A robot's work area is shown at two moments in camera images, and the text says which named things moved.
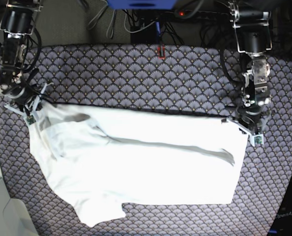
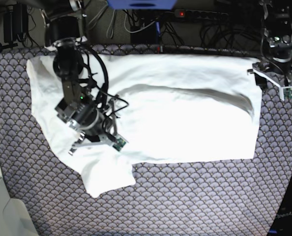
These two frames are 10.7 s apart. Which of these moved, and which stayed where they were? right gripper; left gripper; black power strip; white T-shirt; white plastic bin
Moved: left gripper; right gripper; white T-shirt
Stayed: white plastic bin; black power strip
